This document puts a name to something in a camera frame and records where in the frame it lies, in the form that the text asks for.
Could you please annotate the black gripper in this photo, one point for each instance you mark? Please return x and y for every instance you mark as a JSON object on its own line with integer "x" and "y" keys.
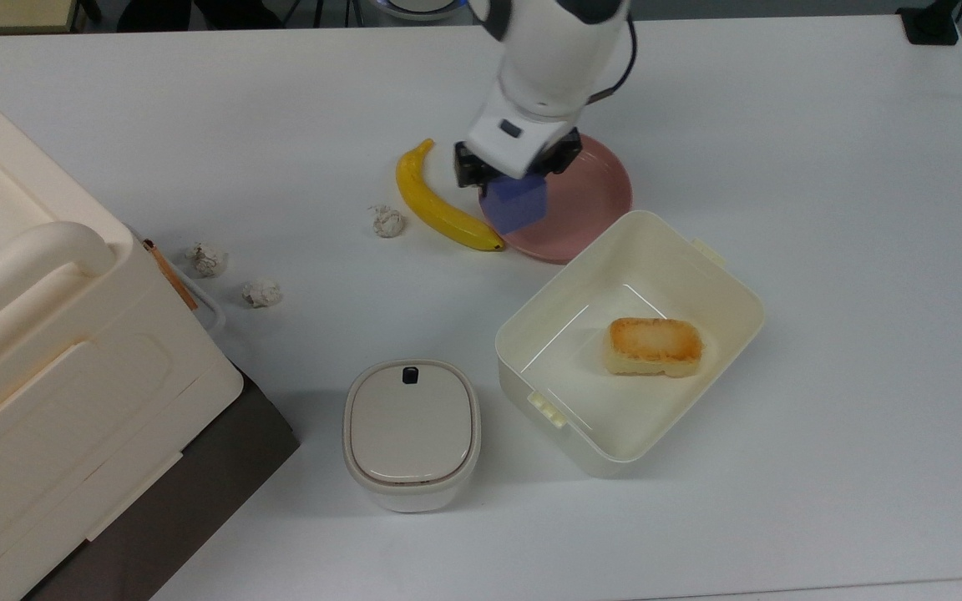
{"x": 464, "y": 154}

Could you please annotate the purple foam cube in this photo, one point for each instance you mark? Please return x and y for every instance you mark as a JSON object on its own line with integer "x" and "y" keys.
{"x": 516, "y": 204}

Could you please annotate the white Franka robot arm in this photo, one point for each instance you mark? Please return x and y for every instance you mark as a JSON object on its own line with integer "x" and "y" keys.
{"x": 556, "y": 58}

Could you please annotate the pink round plate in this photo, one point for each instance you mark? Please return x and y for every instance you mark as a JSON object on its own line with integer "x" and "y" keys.
{"x": 589, "y": 200}

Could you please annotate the yellow banana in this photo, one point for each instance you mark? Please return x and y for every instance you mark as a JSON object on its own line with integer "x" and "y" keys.
{"x": 431, "y": 204}

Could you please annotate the crumpled white paper ball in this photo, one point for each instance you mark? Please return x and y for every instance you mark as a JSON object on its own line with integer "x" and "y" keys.
{"x": 261, "y": 292}
{"x": 208, "y": 259}
{"x": 387, "y": 221}

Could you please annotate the toasted bread loaf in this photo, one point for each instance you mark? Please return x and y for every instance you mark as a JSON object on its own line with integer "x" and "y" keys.
{"x": 655, "y": 346}

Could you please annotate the beige small trash can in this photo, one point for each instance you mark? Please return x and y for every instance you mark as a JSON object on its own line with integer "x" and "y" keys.
{"x": 411, "y": 426}

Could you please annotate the cream open plastic bin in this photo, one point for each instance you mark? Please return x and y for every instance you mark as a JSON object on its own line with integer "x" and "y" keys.
{"x": 665, "y": 417}

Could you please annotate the orange tag strip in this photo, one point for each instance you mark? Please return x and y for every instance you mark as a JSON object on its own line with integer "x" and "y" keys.
{"x": 170, "y": 275}

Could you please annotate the dark wood drawer box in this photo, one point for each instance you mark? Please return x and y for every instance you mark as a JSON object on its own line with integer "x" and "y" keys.
{"x": 222, "y": 467}

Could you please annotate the black table clamp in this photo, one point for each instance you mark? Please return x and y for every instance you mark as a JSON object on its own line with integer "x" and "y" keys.
{"x": 930, "y": 23}

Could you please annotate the wooden desk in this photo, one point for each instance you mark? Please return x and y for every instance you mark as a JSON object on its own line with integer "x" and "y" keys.
{"x": 5, "y": 12}

